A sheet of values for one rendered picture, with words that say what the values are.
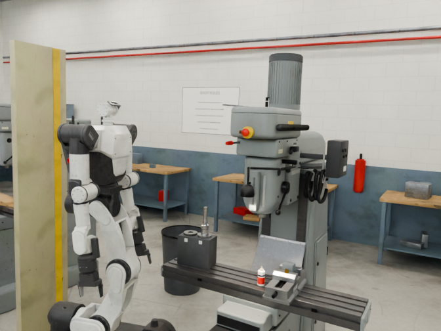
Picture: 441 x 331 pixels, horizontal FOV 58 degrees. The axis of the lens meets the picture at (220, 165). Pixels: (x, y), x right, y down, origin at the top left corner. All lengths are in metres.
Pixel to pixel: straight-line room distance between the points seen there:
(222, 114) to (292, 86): 4.83
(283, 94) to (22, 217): 2.02
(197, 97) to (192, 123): 0.49
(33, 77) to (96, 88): 5.96
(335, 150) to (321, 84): 4.25
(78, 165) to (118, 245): 0.49
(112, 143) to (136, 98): 6.31
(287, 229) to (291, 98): 0.85
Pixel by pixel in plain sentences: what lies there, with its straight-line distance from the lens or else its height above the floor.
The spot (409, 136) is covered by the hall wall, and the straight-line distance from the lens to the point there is 6.27.
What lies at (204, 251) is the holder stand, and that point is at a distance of 2.49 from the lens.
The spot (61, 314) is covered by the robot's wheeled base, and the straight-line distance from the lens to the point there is 2.50.
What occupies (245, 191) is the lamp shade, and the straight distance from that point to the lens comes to 2.01.
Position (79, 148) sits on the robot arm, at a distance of 1.95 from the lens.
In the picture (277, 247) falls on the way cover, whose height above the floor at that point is 1.01.
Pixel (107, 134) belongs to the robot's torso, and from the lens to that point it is 2.03.
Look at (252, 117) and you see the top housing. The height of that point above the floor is 1.83.
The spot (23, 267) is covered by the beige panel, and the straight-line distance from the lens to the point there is 3.32.
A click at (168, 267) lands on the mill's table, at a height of 0.89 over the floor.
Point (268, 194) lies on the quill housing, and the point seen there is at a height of 1.43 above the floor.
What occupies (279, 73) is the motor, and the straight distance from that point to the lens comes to 2.38.
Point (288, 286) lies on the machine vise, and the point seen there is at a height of 0.97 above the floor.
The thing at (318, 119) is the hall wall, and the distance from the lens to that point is 6.49.
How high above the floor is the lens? 1.83
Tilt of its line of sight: 7 degrees down
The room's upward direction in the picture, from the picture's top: 2 degrees clockwise
